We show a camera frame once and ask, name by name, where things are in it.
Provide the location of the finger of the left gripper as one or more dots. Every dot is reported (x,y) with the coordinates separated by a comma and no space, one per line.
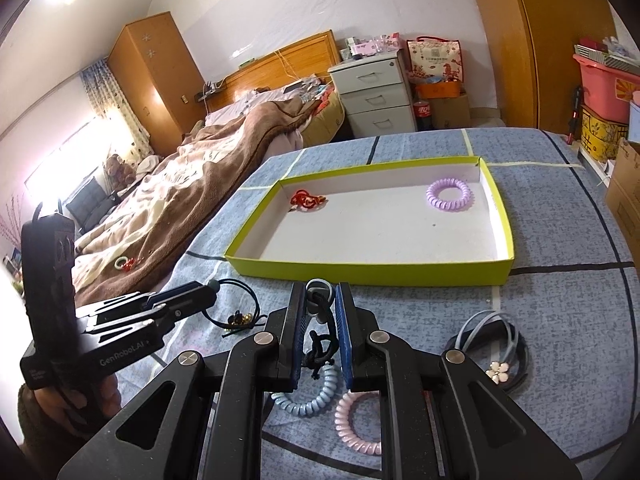
(173,293)
(172,311)

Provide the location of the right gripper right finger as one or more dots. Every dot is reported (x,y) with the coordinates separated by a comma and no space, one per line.
(362,370)

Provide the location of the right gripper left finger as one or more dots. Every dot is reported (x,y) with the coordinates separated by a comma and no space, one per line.
(288,325)

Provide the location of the black cord gold charm tie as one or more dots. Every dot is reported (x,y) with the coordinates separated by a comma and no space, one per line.
(241,319)

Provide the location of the left hand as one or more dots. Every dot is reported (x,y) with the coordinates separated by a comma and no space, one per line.
(62,408)

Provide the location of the brown fleece blanket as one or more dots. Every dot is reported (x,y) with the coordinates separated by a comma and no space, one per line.
(139,243)

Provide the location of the lime green shallow box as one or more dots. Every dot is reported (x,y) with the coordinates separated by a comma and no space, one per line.
(432,222)

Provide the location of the blue checked bed sheet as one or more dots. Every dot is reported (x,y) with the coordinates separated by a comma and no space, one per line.
(573,291)

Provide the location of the cola bottle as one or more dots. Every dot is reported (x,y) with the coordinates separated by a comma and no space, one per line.
(423,114)

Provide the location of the grey three-drawer cabinet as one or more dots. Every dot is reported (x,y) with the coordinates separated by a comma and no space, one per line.
(375,94)

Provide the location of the tall wooden wardrobe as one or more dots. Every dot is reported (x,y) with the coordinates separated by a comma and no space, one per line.
(156,71)

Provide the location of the orange basket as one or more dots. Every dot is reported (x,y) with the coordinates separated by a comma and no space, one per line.
(439,90)

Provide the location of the wooden headboard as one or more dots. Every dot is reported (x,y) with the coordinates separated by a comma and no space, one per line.
(311,56)

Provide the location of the red patterned gift bag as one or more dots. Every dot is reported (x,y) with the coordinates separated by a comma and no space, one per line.
(433,57)

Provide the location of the large cardboard box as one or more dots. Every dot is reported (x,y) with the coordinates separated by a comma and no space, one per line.
(623,195)

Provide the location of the yellow patterned box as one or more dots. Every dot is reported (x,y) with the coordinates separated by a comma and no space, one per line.
(600,137)

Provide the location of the pink plastic storage bin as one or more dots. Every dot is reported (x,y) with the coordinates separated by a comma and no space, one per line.
(606,90)

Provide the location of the wooden door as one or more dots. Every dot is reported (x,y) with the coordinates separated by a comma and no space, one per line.
(531,46)

